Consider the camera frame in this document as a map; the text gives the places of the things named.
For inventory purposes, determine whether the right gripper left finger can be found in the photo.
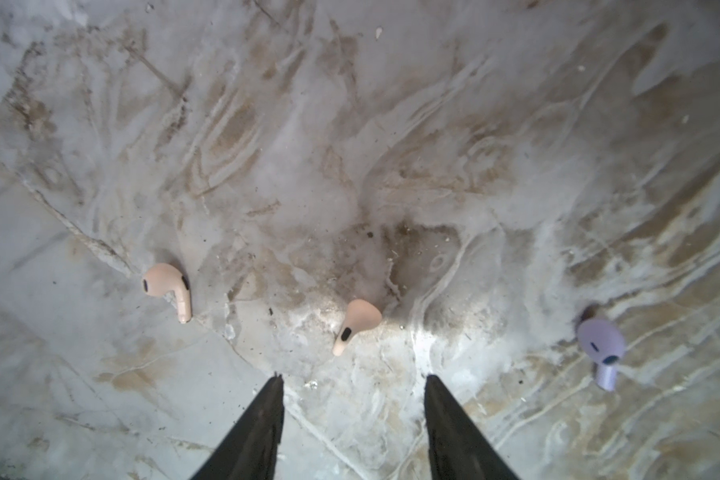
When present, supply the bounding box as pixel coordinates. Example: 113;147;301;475
192;374;285;480

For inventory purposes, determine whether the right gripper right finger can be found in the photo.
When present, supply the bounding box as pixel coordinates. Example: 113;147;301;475
424;375;518;480

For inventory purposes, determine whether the pink earbud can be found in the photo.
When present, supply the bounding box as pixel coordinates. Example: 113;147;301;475
332;299;382;356
142;263;192;324

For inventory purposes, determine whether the purple earbud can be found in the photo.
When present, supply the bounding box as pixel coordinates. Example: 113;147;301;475
576;317;626;392

